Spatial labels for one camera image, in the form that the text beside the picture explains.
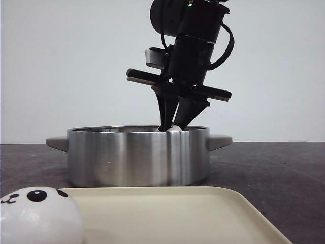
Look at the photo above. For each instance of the stainless steel pot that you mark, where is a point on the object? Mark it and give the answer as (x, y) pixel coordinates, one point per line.
(129, 156)

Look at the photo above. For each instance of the panda bun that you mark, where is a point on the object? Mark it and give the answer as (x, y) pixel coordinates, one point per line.
(40, 215)
(172, 128)

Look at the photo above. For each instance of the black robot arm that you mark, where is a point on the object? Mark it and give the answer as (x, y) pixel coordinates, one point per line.
(198, 19)

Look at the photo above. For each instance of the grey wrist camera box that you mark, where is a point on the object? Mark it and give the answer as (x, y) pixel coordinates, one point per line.
(156, 57)

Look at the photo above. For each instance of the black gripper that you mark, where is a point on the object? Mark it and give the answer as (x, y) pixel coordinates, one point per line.
(186, 66)

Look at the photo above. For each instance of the cream plastic tray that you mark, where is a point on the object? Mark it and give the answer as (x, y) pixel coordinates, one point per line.
(172, 215)

